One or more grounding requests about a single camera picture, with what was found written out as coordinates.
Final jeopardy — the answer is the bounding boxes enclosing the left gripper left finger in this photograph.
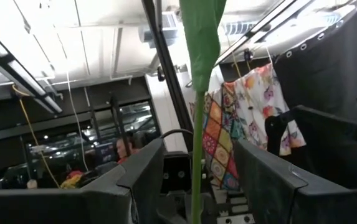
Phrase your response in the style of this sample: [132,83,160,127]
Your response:
[0,138,169,224]

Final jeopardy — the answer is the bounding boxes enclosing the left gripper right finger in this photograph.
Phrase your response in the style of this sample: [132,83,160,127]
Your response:
[234,139,357,224]

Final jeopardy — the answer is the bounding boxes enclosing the green calla lily stem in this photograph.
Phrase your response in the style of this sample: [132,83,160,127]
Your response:
[178,0,228,224]

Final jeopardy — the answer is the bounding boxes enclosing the person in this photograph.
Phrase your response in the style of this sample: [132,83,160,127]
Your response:
[115,136,141,166]

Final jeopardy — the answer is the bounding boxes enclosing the colourful patchwork cloth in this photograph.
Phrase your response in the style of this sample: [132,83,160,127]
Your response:
[201,82,244,190]

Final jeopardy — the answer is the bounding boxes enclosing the white floral cloth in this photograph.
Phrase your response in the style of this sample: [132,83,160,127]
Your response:
[227,63,307,156]

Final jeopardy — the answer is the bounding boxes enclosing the black curtain with eyelets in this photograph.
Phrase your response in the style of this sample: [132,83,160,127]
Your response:
[273,2,357,125]

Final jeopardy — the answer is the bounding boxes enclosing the LED light bar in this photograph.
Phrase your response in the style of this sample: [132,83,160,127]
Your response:
[215,0,357,66]
[0,18,64,114]

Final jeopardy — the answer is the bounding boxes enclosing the ceiling air conditioning unit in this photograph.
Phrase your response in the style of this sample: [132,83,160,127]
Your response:
[139,12,179,44]

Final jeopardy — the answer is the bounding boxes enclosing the yellow hanging cable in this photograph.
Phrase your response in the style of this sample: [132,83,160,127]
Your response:
[11,85,60,188]

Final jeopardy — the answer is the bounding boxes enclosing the white hanging cable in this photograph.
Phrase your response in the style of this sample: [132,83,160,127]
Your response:
[64,71,90,172]

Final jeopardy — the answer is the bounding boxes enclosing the black aluminium rig frame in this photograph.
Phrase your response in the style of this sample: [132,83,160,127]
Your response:
[141,0,195,153]

